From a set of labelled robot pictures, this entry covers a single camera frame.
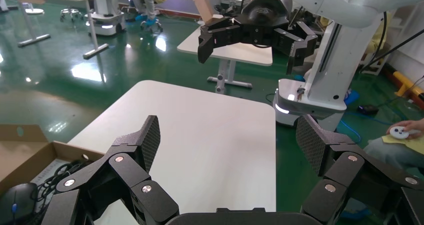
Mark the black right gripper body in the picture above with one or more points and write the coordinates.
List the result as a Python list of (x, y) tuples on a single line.
[(266, 14)]

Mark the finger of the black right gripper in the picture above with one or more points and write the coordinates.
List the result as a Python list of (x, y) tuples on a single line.
[(223, 33), (298, 43)]

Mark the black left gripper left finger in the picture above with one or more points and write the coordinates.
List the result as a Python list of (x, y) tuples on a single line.
[(126, 170)]

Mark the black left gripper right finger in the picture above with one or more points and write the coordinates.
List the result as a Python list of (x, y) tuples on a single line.
[(344, 170)]

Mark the white game controller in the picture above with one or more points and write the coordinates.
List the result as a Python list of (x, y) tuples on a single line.
[(399, 133)]

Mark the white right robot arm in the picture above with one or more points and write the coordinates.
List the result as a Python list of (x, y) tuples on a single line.
[(348, 1)]

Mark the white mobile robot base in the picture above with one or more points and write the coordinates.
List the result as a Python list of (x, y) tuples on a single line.
[(106, 21)]

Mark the open cardboard box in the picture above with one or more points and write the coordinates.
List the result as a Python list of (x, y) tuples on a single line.
[(202, 6)]

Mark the brown cardboard storage box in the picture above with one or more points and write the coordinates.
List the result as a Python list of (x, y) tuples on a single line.
[(20, 157)]

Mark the operator hand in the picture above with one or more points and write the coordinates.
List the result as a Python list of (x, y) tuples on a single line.
[(418, 127)]

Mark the white table with grey leg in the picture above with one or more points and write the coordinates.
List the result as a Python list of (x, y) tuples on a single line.
[(238, 53)]

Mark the black equipment case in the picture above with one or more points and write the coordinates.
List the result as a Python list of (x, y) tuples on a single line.
[(227, 3)]

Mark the operator in grey trousers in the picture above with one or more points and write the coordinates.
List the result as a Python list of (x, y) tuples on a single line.
[(387, 154)]

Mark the white robot torso column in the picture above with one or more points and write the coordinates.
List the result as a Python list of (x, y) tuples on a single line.
[(338, 68)]

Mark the black power adapter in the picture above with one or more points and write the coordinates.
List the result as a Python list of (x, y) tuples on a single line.
[(367, 110)]

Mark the white robot wheeled base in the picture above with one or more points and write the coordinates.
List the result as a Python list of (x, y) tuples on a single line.
[(311, 107)]

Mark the blue wheeled stool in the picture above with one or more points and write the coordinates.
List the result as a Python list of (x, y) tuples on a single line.
[(150, 23)]

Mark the person in yellow coat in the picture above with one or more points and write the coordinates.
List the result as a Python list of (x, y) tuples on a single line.
[(377, 41)]

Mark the printed paper sheet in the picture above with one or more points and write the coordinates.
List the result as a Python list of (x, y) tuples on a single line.
[(46, 174)]

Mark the black computer mouse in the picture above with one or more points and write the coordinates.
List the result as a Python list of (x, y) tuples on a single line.
[(23, 200)]

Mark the yellow floor guard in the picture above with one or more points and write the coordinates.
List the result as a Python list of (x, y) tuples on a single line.
[(402, 79)]

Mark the wheeled metal stool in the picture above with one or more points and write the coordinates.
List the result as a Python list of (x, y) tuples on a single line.
[(71, 11)]

